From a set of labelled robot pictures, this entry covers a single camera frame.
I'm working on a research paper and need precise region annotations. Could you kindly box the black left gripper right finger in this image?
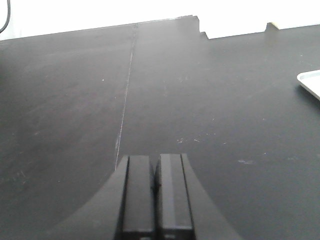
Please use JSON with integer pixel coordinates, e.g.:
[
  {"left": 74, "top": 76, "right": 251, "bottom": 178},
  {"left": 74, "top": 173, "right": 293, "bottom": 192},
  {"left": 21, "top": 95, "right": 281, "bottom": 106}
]
[{"left": 155, "top": 153, "right": 242, "bottom": 240}]

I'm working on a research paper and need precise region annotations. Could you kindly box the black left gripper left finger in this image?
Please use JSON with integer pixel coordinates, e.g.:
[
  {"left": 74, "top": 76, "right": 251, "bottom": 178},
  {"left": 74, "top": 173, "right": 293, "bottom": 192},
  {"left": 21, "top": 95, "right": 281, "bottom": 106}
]
[{"left": 48, "top": 155, "right": 155, "bottom": 240}]

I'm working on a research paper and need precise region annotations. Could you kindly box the silver metal tray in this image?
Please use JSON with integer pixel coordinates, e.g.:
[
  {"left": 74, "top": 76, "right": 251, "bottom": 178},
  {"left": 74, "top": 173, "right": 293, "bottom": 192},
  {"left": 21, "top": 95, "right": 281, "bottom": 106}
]
[{"left": 296, "top": 69, "right": 320, "bottom": 101}]

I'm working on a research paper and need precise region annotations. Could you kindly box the black power cable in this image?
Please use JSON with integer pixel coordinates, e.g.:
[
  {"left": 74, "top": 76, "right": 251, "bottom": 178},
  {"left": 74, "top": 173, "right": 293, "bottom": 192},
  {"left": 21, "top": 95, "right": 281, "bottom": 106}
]
[{"left": 0, "top": 0, "right": 12, "bottom": 34}]

